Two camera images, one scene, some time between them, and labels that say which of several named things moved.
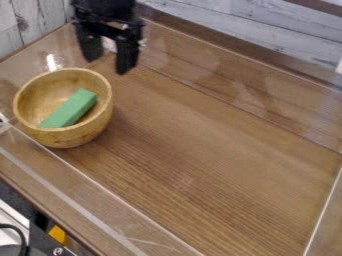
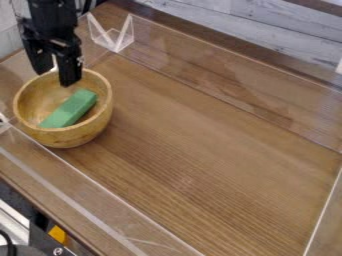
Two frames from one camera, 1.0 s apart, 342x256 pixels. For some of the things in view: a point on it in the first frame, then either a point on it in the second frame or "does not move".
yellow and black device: (49, 241) does not move
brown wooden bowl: (41, 91) does not move
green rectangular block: (66, 114) does not move
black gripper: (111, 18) -> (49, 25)
